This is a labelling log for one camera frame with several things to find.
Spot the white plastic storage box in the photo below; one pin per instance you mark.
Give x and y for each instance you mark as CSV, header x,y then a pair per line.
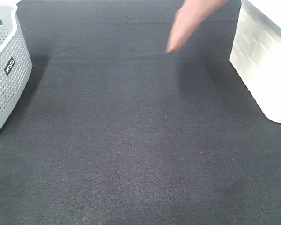
x,y
256,53

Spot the grey perforated laundry basket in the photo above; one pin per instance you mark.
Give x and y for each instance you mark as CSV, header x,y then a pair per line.
x,y
15,62

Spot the black fabric table mat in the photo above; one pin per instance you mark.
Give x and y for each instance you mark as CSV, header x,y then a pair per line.
x,y
111,130

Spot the bare human hand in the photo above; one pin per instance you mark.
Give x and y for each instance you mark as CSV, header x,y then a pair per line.
x,y
187,19

